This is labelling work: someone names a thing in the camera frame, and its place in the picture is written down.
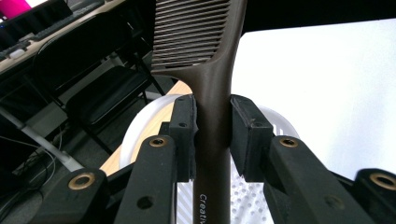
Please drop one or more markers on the black folding chair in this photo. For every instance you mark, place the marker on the black folding chair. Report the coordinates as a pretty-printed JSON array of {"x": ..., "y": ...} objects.
[{"x": 102, "y": 93}]

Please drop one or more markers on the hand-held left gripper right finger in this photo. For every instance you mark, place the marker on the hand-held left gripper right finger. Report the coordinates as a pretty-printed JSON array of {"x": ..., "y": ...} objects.
[{"x": 249, "y": 143}]

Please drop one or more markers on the black keyboard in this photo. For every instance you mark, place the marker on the black keyboard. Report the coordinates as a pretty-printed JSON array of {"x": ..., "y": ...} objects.
[{"x": 67, "y": 23}]

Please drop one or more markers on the pink object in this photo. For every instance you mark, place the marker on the pink object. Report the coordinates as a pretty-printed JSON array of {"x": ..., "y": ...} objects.
[{"x": 14, "y": 6}]

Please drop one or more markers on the dark brown comb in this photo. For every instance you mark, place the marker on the dark brown comb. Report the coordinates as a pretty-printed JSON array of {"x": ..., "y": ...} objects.
[{"x": 213, "y": 124}]

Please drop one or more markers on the grey metal pole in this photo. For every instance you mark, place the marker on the grey metal pole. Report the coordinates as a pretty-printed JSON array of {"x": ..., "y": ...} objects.
[{"x": 40, "y": 140}]

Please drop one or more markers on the small white object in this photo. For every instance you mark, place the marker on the small white object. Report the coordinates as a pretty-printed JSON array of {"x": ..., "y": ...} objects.
[{"x": 17, "y": 53}]

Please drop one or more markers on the wooden desk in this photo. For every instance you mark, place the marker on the wooden desk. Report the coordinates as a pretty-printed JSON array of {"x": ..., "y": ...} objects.
[{"x": 37, "y": 46}]

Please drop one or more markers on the white slotted plastic basket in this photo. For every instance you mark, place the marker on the white slotted plastic basket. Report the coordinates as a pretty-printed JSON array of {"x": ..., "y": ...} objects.
[{"x": 249, "y": 202}]

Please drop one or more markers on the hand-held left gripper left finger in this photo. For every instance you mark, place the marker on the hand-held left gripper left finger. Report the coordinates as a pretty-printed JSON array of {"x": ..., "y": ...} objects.
[{"x": 183, "y": 140}]

